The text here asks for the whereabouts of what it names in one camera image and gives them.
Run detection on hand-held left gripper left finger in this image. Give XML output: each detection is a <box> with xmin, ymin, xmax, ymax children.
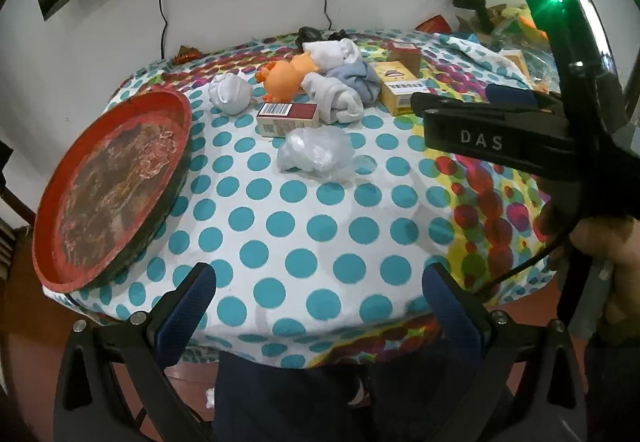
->
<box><xmin>54</xmin><ymin>262</ymin><xmax>217</xmax><ymax>442</ymax></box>

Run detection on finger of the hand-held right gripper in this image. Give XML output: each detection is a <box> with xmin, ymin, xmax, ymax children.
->
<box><xmin>487</xmin><ymin>83</ymin><xmax>569</xmax><ymax>117</ymax></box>
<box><xmin>411</xmin><ymin>92</ymin><xmax>577</xmax><ymax>179</ymax></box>

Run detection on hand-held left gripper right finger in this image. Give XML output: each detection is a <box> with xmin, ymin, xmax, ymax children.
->
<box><xmin>421</xmin><ymin>263</ymin><xmax>588</xmax><ymax>442</ymax></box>

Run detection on yellow cardboard box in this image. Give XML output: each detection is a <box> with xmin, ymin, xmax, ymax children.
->
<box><xmin>372</xmin><ymin>61</ymin><xmax>426</xmax><ymax>117</ymax></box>

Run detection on brown cardboard box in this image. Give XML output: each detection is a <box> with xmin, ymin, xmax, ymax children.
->
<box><xmin>387</xmin><ymin>42</ymin><xmax>422</xmax><ymax>75</ymax></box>

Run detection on blue sock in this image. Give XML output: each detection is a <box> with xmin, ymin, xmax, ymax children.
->
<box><xmin>327</xmin><ymin>61</ymin><xmax>383</xmax><ymax>104</ymax></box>

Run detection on red round tray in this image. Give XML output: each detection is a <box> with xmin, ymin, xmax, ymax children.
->
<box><xmin>32</xmin><ymin>90</ymin><xmax>193</xmax><ymax>294</ymax></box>

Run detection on long white sock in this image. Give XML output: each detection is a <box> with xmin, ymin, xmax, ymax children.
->
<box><xmin>301</xmin><ymin>71</ymin><xmax>365</xmax><ymax>125</ymax></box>

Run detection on clear plastic bag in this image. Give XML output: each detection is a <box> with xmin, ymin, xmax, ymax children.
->
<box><xmin>277</xmin><ymin>126</ymin><xmax>376</xmax><ymax>183</ymax></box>

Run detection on white sock pair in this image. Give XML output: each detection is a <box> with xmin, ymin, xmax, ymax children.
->
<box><xmin>301</xmin><ymin>38</ymin><xmax>360</xmax><ymax>71</ymax></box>

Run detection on red cardboard box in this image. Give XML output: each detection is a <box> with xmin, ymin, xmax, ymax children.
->
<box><xmin>256</xmin><ymin>102</ymin><xmax>320</xmax><ymax>138</ymax></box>

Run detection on black plastic bag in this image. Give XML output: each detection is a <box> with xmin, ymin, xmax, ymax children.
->
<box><xmin>296</xmin><ymin>27</ymin><xmax>351</xmax><ymax>47</ymax></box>

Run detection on orange rubber toy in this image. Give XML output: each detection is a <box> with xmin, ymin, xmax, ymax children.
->
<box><xmin>255</xmin><ymin>53</ymin><xmax>321</xmax><ymax>103</ymax></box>

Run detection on white sock ball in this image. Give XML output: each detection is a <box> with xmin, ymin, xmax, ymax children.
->
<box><xmin>208</xmin><ymin>74</ymin><xmax>252</xmax><ymax>115</ymax></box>

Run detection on person's right hand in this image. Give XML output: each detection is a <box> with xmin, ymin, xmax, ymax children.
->
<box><xmin>535</xmin><ymin>202</ymin><xmax>640</xmax><ymax>338</ymax></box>

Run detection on yellow white carton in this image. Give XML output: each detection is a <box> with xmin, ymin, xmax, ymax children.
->
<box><xmin>500</xmin><ymin>49</ymin><xmax>532</xmax><ymax>83</ymax></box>

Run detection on plastic bag with green contents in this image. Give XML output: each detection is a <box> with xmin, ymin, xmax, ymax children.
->
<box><xmin>492</xmin><ymin>19</ymin><xmax>561</xmax><ymax>90</ymax></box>

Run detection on yellow knitted toy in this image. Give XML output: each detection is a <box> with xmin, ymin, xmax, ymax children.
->
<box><xmin>500</xmin><ymin>4</ymin><xmax>546</xmax><ymax>35</ymax></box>

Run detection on red foil packet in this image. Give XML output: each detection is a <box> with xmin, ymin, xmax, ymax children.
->
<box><xmin>415</xmin><ymin>14</ymin><xmax>453</xmax><ymax>34</ymax></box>

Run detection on polka dot tablecloth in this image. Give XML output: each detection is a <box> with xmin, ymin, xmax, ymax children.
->
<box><xmin>42</xmin><ymin>28</ymin><xmax>576</xmax><ymax>370</ymax></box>

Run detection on person's dark pants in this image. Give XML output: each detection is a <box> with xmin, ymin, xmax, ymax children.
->
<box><xmin>212</xmin><ymin>352</ymin><xmax>506</xmax><ymax>442</ymax></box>

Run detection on wooden chair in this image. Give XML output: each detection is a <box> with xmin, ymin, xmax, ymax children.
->
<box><xmin>0</xmin><ymin>139</ymin><xmax>43</xmax><ymax>283</ymax></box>

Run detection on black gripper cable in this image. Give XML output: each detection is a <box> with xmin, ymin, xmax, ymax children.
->
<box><xmin>472</xmin><ymin>182</ymin><xmax>586</xmax><ymax>295</ymax></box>

